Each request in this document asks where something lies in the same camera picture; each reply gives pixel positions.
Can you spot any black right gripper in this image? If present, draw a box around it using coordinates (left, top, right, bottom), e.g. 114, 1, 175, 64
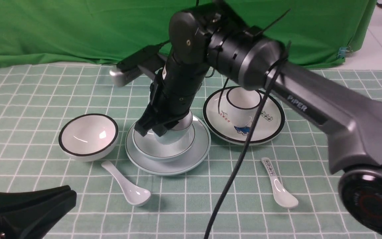
134, 55, 210, 137

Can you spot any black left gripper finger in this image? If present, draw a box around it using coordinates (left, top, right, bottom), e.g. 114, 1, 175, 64
0, 186, 77, 215
0, 213, 65, 239

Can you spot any light blue bowl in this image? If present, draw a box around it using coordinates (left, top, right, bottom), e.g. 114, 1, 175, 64
132, 125, 195, 162

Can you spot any light blue cup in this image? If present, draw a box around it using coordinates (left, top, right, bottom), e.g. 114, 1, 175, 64
154, 111, 193, 145

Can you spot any plain white ceramic spoon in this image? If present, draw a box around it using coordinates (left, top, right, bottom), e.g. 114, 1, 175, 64
101, 161, 152, 207

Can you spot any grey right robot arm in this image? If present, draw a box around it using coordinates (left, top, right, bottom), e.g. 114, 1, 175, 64
135, 0, 382, 235

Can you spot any light blue plate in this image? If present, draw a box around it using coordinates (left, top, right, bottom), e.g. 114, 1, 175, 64
125, 115, 211, 176

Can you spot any black rimmed white bowl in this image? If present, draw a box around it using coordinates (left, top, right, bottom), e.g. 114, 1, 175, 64
58, 113, 119, 162

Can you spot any green checkered tablecloth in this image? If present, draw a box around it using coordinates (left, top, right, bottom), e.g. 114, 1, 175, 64
0, 64, 381, 239

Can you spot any black rimmed white cup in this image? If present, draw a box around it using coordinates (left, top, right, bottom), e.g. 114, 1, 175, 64
225, 87, 262, 127

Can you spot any black rimmed printed plate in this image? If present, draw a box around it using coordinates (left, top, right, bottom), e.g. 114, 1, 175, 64
203, 86, 285, 146

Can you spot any white spoon with print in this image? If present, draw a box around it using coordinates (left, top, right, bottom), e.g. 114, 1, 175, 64
261, 157, 299, 209

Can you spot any green backdrop cloth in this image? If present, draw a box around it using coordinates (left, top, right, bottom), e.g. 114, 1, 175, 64
0, 0, 376, 68

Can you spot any blue binder clip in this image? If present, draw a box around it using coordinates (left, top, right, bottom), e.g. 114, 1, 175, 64
337, 47, 348, 59

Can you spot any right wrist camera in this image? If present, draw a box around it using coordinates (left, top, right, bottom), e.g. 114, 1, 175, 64
109, 45, 167, 87

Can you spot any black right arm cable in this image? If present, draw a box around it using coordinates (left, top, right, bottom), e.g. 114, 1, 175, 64
204, 8, 292, 239

